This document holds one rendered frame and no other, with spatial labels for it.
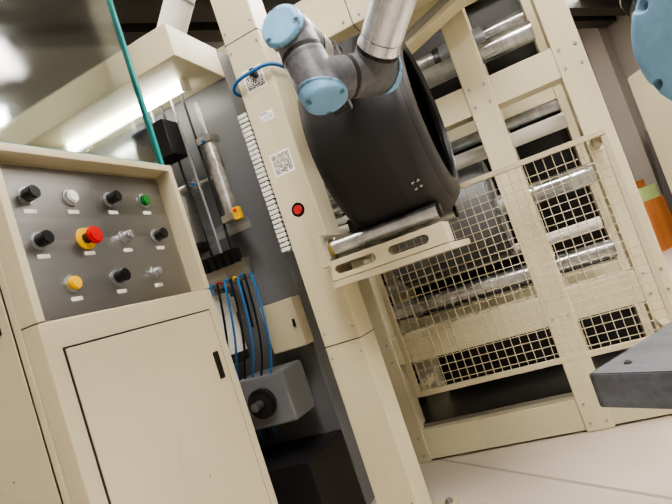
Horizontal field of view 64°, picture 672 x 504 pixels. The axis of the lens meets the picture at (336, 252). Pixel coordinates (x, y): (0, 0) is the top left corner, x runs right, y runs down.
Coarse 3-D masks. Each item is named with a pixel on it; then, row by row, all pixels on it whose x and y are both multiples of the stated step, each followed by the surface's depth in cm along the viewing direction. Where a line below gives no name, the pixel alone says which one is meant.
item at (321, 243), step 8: (312, 240) 156; (320, 240) 155; (328, 240) 159; (320, 248) 155; (328, 248) 157; (360, 248) 183; (320, 256) 155; (328, 256) 156; (336, 256) 160; (344, 256) 167; (368, 256) 188; (320, 264) 155; (328, 264) 154
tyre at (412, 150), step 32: (416, 64) 170; (384, 96) 135; (416, 96) 185; (320, 128) 142; (352, 128) 139; (384, 128) 136; (416, 128) 137; (320, 160) 145; (352, 160) 141; (384, 160) 139; (416, 160) 139; (448, 160) 176; (352, 192) 145; (384, 192) 144; (416, 192) 144; (448, 192) 151
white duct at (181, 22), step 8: (168, 0) 216; (176, 0) 215; (184, 0) 216; (192, 0) 219; (168, 8) 216; (176, 8) 216; (184, 8) 217; (192, 8) 221; (160, 16) 218; (168, 16) 216; (176, 16) 217; (184, 16) 219; (160, 24) 218; (168, 24) 217; (176, 24) 218; (184, 24) 220; (184, 32) 222
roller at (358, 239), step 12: (432, 204) 147; (408, 216) 149; (420, 216) 147; (432, 216) 146; (372, 228) 153; (384, 228) 151; (396, 228) 150; (408, 228) 150; (336, 240) 158; (348, 240) 155; (360, 240) 154; (372, 240) 154; (336, 252) 158
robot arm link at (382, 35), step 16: (384, 0) 98; (400, 0) 97; (416, 0) 100; (368, 16) 102; (384, 16) 100; (400, 16) 100; (368, 32) 103; (384, 32) 102; (400, 32) 102; (368, 48) 105; (384, 48) 104; (368, 64) 107; (384, 64) 106; (400, 64) 111; (368, 80) 108; (384, 80) 110; (400, 80) 113; (368, 96) 112
